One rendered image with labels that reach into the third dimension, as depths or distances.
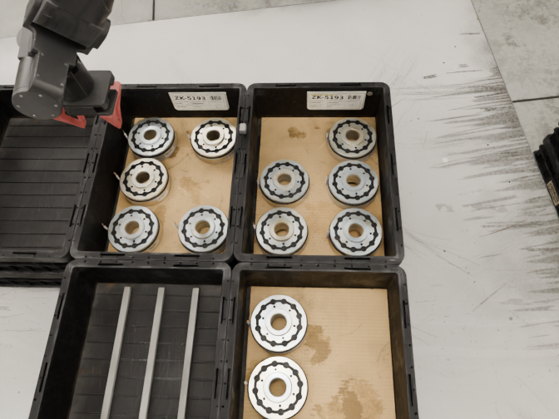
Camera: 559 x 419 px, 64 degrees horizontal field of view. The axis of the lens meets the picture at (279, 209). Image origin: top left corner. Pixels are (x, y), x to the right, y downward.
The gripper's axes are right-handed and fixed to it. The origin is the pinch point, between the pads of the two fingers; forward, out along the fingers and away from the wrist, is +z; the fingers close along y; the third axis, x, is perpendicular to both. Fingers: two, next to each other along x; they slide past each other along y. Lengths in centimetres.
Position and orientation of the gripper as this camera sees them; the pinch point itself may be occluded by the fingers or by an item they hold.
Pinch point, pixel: (101, 122)
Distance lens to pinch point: 82.9
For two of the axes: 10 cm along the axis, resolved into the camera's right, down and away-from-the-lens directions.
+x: 0.4, -9.1, 4.1
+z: 0.5, 4.1, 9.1
